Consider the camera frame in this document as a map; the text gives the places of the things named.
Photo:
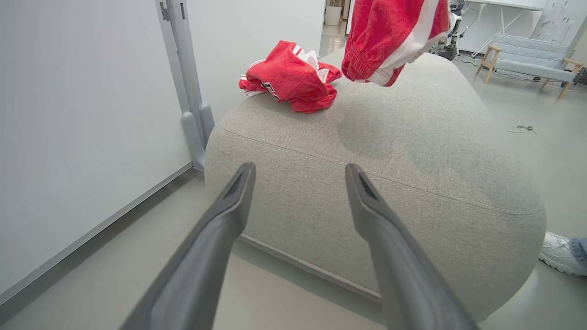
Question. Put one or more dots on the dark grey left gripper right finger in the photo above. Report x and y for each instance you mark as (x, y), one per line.
(403, 275)

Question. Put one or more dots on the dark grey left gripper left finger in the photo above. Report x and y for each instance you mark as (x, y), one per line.
(197, 270)

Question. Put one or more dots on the red white garment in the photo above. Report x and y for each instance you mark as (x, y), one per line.
(289, 78)

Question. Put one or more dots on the red trousers with white stripe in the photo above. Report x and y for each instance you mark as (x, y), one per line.
(380, 36)

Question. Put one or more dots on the beige fabric ottoman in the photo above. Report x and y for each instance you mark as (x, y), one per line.
(390, 151)

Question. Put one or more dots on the white sneaker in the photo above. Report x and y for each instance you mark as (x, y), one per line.
(557, 254)

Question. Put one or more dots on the blue jeans leg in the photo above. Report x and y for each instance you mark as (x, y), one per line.
(580, 250)

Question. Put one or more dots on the background robot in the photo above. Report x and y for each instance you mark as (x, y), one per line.
(451, 32)

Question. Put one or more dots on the grey bench with wooden legs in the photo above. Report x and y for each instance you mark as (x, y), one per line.
(532, 57)

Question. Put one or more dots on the white bin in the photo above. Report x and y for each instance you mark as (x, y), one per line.
(332, 15)

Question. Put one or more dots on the white table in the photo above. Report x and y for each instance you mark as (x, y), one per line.
(513, 4)

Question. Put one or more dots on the white leaning board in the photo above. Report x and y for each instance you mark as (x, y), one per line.
(559, 20)

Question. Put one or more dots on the grey partition bottom rail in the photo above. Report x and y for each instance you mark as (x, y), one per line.
(91, 238)

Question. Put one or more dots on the grey partition foot post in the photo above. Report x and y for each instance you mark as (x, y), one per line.
(185, 68)

